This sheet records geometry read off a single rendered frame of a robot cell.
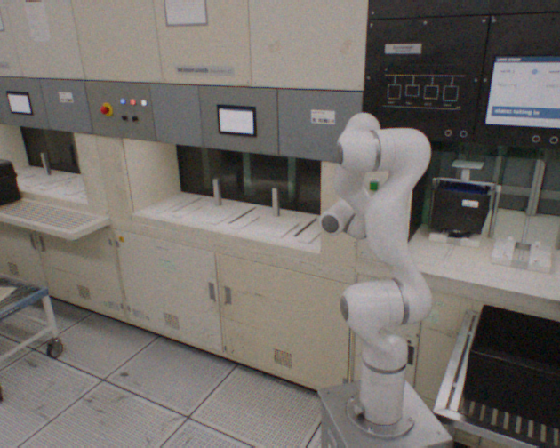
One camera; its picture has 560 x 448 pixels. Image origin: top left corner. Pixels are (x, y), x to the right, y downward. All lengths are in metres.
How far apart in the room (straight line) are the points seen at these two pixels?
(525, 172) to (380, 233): 1.64
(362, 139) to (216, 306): 1.68
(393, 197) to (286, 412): 1.62
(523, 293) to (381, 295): 0.86
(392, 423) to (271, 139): 1.21
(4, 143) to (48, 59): 1.27
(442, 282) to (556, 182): 0.98
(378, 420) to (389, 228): 0.55
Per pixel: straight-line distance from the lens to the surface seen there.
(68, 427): 2.72
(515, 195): 2.75
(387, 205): 1.15
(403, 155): 1.15
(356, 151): 1.11
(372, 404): 1.39
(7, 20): 3.14
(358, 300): 1.18
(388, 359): 1.28
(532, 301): 1.97
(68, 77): 2.82
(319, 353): 2.39
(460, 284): 1.97
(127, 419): 2.65
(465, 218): 2.20
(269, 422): 2.50
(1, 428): 2.87
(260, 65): 2.02
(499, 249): 2.19
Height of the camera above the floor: 1.78
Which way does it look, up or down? 23 degrees down
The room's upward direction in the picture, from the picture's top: 2 degrees counter-clockwise
